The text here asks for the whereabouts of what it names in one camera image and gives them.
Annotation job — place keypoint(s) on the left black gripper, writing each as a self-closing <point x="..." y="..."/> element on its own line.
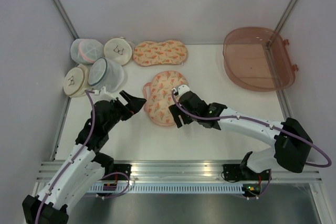
<point x="133" y="106"/>

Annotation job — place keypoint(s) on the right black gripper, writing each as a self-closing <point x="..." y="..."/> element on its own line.
<point x="175" y="113"/>

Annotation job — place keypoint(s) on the floral mesh laundry bag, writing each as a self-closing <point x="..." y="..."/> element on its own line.
<point x="158" y="95"/>

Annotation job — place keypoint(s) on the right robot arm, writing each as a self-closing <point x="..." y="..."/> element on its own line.
<point x="288" y="143"/>

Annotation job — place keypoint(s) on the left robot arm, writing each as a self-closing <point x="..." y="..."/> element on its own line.
<point x="85" y="164"/>

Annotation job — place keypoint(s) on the white mesh bag blue trim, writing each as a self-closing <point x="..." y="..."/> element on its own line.
<point x="106" y="73"/>

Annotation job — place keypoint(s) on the beige round bag rear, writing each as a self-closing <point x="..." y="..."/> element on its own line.
<point x="119" y="50"/>

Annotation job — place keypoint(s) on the beige round bag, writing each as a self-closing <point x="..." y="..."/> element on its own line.
<point x="76" y="81"/>
<point x="119" y="50"/>

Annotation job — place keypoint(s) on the beige round bag front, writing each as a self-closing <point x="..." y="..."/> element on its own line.
<point x="76" y="81"/>

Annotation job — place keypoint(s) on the white mesh bag pink trim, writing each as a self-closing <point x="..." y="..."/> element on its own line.
<point x="86" y="51"/>

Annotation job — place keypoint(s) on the pink transparent plastic basket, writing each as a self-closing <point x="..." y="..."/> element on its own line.
<point x="256" y="59"/>

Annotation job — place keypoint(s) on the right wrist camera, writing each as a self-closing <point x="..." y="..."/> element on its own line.
<point x="181" y="90"/>

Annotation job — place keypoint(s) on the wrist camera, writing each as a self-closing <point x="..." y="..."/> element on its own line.
<point x="105" y="91"/>
<point x="181" y="90"/>

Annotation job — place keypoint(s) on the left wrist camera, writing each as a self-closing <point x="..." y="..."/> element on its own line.
<point x="105" y="91"/>

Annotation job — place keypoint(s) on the white slotted cable duct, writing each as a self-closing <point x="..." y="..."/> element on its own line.
<point x="168" y="188"/>

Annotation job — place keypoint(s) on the left aluminium frame post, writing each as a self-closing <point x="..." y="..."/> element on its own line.
<point x="65" y="18"/>

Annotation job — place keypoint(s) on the aluminium frame post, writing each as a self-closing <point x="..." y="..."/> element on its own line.
<point x="65" y="18"/>
<point x="294" y="1"/>

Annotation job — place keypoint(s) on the right aluminium frame post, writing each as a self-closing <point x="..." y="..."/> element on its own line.
<point x="294" y="1"/>

